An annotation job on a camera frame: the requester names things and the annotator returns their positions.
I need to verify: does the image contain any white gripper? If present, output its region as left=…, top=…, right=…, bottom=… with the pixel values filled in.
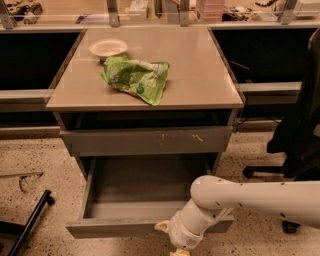
left=154, top=211, right=203, bottom=256

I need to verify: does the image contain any grey drawer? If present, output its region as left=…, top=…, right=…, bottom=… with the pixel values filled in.
left=65, top=155, right=235, bottom=240
left=61, top=126, right=232, bottom=157

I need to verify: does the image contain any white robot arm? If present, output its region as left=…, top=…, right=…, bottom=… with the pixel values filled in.
left=154, top=175, right=320, bottom=256

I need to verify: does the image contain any grey top drawer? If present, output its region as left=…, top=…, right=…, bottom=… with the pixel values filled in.
left=61, top=126, right=232, bottom=157

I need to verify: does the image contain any grey drawer cabinet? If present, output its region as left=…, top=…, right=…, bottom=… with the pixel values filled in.
left=47, top=26, right=243, bottom=173

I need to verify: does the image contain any black chair base left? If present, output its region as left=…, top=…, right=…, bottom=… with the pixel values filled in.
left=0, top=190, right=55, bottom=256

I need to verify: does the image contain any black office chair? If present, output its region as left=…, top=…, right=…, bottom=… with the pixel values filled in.
left=242, top=28, right=320, bottom=234

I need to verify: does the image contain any green chip bag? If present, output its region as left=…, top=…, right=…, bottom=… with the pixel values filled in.
left=101, top=55, right=170, bottom=106

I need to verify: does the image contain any white paper bowl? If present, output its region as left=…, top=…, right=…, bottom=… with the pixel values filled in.
left=89, top=38, right=128, bottom=61

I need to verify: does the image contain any pink plastic container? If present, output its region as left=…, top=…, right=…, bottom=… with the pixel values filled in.
left=195, top=0, right=225, bottom=23

